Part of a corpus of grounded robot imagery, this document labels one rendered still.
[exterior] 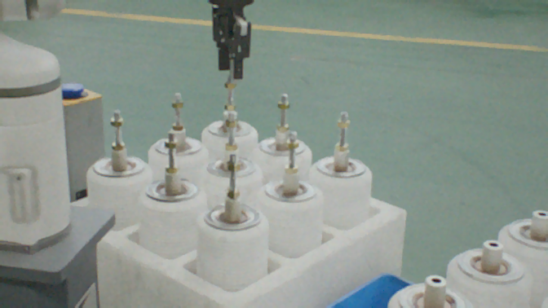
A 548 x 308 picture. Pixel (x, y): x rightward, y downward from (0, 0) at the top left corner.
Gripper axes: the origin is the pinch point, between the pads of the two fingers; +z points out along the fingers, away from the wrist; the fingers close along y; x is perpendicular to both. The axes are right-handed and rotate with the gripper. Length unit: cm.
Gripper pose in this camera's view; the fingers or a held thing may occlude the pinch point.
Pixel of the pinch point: (230, 68)
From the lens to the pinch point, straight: 132.5
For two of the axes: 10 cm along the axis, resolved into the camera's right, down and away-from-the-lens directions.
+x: 9.4, -1.0, 3.3
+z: -0.3, 9.3, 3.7
